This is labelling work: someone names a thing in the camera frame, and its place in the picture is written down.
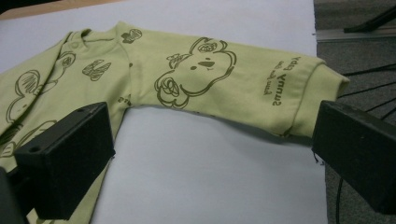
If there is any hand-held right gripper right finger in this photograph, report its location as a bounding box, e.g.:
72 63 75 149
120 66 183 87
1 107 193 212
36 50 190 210
311 100 396 216

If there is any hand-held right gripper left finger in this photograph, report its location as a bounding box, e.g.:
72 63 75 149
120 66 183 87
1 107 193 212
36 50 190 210
13 101 116 220

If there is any green printed baby romper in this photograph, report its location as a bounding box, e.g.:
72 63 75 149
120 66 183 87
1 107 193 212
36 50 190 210
0 21 351 224

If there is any black tripod stand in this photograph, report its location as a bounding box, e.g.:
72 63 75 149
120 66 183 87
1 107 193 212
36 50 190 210
343 6 396 34

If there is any white table mat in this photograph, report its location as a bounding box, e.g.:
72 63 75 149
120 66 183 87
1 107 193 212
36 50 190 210
0 0 330 224

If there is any wooden table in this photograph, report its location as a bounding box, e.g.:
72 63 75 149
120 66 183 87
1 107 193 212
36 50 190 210
0 0 125 21

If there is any black stand cable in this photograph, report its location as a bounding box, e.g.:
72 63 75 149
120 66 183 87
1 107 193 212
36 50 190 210
337 63 396 120

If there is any long metal floor rail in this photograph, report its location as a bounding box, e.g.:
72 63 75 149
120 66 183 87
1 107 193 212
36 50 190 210
314 26 396 43

